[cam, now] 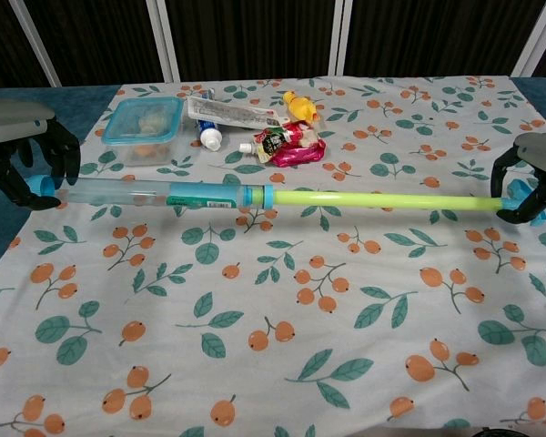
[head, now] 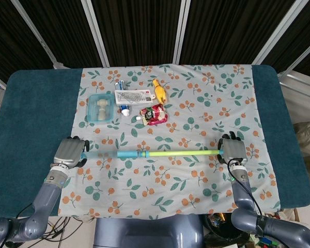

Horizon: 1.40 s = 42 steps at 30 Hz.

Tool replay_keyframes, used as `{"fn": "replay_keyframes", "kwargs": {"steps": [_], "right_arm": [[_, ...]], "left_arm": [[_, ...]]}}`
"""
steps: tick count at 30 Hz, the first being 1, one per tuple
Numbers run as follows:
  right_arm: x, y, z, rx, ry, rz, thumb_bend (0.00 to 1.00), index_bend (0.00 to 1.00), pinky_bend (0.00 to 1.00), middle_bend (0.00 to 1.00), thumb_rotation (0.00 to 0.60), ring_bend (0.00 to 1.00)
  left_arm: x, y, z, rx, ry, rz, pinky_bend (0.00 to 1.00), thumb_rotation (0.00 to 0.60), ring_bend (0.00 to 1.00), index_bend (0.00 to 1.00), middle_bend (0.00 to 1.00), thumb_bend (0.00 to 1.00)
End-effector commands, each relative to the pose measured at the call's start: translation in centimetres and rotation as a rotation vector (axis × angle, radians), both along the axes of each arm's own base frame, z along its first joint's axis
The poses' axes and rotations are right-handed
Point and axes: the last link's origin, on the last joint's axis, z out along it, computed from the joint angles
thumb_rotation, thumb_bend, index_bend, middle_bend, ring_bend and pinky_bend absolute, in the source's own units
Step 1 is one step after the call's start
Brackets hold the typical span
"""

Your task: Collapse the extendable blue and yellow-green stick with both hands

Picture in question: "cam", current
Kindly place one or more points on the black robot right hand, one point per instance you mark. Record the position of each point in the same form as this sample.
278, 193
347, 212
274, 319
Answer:
534, 202

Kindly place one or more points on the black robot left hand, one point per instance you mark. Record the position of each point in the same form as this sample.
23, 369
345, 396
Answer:
63, 150

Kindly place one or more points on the blue green water pump toy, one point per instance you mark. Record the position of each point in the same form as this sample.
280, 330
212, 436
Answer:
218, 196

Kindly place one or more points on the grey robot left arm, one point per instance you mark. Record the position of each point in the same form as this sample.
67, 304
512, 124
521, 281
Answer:
9, 119

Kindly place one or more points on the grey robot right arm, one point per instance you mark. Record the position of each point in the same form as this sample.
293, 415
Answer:
543, 152

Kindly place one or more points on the clear container with blue lid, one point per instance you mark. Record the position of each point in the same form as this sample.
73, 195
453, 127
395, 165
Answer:
141, 129

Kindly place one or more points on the white blue toothpaste tube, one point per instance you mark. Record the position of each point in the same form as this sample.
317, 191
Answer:
208, 134

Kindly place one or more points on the spouted drink pouch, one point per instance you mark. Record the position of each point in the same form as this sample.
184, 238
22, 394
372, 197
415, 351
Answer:
268, 145

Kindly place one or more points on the black round robot part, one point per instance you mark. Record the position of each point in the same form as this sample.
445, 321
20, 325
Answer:
505, 432

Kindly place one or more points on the pink snack packet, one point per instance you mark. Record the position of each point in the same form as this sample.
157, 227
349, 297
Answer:
302, 152

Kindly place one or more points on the yellow duck toy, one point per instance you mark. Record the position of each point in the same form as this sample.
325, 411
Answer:
300, 107

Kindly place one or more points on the fruit and leaf print tablecloth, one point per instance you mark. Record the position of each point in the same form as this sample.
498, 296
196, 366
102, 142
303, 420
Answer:
273, 309

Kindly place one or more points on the white slanted frame post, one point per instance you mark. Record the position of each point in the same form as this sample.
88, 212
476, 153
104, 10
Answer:
36, 43
539, 38

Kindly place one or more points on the white upright frame post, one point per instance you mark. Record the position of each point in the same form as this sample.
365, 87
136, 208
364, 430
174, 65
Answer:
340, 36
164, 41

